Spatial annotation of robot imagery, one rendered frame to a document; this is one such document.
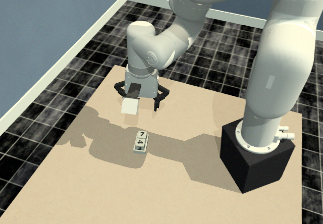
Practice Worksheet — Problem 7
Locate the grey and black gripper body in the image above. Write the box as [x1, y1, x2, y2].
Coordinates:
[124, 64, 159, 98]

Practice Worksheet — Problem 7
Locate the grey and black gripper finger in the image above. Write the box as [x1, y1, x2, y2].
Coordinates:
[114, 81, 127, 98]
[153, 84, 170, 111]

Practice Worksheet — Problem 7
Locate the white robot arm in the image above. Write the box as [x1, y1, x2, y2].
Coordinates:
[121, 0, 323, 154]

